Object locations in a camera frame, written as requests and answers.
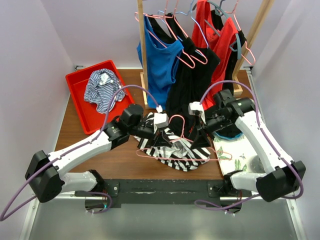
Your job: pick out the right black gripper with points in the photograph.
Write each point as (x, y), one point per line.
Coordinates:
(200, 137)

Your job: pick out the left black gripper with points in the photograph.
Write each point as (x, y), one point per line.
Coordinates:
(161, 141)

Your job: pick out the black white striped tank top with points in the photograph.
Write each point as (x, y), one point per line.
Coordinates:
(179, 156)

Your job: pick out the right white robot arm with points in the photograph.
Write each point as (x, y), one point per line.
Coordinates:
(282, 175)

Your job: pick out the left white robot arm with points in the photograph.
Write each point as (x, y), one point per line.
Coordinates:
(48, 175)

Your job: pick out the blue tank top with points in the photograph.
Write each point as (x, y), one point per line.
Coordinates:
(162, 63)

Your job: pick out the black red tank top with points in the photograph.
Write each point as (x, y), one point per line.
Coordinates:
(231, 130)

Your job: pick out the grey blue hanger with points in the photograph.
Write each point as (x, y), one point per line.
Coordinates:
(234, 46)

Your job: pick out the floral pattern tray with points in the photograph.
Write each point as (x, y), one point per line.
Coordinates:
(236, 155)

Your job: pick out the wooden clothes rack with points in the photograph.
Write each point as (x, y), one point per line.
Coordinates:
(258, 22)

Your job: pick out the red plastic bin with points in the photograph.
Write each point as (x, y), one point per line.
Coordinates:
(90, 119)

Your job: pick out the blue white striped shirt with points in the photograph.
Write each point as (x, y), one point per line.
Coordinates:
(101, 86)

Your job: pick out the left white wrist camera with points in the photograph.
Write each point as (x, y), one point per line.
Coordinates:
(160, 118)

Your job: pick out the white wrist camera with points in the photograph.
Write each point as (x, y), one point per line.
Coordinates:
(196, 109)
(160, 118)

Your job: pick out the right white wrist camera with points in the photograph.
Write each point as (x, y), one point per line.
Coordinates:
(196, 109)

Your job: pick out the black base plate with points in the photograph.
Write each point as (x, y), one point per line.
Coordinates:
(166, 191)

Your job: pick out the light blue wire hanger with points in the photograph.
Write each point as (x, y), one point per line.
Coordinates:
(197, 28)

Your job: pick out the aluminium frame rail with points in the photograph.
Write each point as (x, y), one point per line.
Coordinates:
(78, 216)

